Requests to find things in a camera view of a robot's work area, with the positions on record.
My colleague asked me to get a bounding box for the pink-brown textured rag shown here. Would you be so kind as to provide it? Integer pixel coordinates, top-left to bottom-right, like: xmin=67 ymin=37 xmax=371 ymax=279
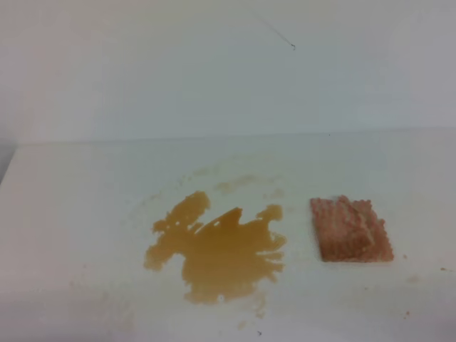
xmin=310 ymin=195 xmax=394 ymax=263

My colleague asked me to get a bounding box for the brown coffee spill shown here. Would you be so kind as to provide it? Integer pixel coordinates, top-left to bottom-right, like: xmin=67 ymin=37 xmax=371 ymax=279
xmin=144 ymin=191 xmax=286 ymax=305

